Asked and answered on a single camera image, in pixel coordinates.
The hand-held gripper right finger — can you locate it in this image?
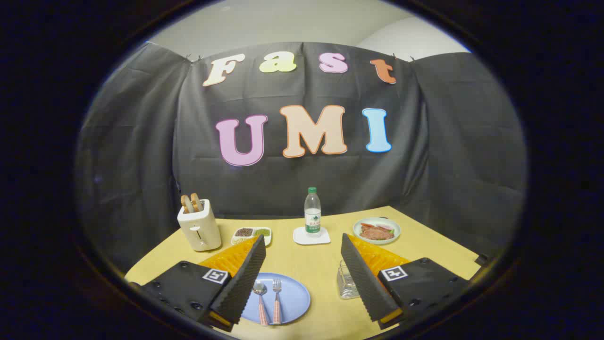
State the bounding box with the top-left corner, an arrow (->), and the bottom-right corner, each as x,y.
341,233 -> 472,330

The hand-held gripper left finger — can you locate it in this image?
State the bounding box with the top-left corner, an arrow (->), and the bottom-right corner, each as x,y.
137,235 -> 267,332

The spoon with red checked handle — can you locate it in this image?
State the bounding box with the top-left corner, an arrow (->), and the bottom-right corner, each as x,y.
252,281 -> 269,326

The fork with red checked handle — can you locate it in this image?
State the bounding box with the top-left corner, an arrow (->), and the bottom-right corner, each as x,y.
272,279 -> 283,325

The metal perforated basket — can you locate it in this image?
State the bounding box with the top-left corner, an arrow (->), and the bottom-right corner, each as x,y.
336,260 -> 361,300

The white divided dish with beans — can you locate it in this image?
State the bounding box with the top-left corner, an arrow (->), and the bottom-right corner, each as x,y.
231,227 -> 273,247

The brown meat steak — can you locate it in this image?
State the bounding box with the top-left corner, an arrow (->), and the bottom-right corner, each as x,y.
360,226 -> 395,241

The blue round plate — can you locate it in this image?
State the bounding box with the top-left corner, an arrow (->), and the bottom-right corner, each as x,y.
241,272 -> 311,325

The pale green plate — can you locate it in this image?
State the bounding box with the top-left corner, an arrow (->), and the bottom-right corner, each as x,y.
353,217 -> 402,245

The cream toaster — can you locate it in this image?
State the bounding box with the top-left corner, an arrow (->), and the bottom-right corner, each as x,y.
177,198 -> 222,252

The white square coaster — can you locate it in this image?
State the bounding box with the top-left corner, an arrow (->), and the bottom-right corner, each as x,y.
293,226 -> 331,246

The clear water bottle green cap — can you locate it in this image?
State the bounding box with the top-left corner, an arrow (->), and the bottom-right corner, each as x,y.
304,187 -> 322,237

